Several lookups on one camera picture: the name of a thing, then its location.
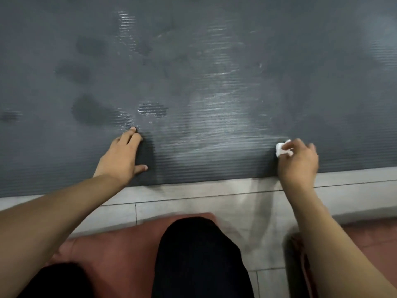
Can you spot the person's left hand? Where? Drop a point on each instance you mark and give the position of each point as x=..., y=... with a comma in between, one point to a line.
x=121, y=158

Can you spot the person's right hand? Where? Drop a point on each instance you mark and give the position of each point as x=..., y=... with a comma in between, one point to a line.
x=299, y=164

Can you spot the white tissue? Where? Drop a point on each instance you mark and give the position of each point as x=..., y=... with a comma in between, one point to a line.
x=280, y=149

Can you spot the dark grey yoga mat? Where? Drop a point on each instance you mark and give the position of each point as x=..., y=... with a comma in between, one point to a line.
x=217, y=43

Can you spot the person's left forearm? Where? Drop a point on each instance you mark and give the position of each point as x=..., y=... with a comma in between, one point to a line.
x=46, y=226

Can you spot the person's right forearm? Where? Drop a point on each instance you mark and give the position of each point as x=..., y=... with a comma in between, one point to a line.
x=335, y=245

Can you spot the reddish-brown cushion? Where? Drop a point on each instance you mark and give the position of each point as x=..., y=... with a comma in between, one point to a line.
x=124, y=254

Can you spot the black trousers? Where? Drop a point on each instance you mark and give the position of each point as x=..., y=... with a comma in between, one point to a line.
x=198, y=257

